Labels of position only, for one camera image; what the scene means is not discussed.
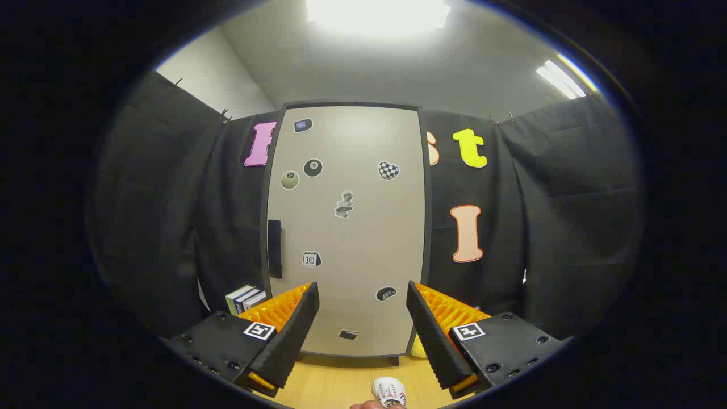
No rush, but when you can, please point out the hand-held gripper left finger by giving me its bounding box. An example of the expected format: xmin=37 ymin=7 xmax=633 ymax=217
xmin=165 ymin=281 xmax=320 ymax=398

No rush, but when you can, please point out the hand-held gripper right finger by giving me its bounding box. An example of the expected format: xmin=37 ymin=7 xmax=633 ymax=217
xmin=406 ymin=280 xmax=569 ymax=400

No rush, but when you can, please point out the white shoe with striped sides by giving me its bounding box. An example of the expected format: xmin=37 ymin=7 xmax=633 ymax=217
xmin=373 ymin=377 xmax=407 ymax=408

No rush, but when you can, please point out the beige shoe cabinet door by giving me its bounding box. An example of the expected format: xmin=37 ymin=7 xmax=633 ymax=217
xmin=266 ymin=106 xmax=426 ymax=358

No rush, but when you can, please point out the grey shoe cabinet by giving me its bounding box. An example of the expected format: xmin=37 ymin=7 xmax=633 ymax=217
xmin=260 ymin=101 xmax=433 ymax=366

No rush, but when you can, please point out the dark blue book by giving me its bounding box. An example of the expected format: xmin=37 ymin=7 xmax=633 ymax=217
xmin=235 ymin=288 xmax=262 ymax=314

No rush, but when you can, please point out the narrow ceiling light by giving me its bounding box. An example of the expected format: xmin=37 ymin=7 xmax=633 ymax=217
xmin=536 ymin=59 xmax=589 ymax=101

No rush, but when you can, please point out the large ceiling light panel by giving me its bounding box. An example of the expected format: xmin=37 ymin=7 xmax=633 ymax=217
xmin=307 ymin=0 xmax=452 ymax=30

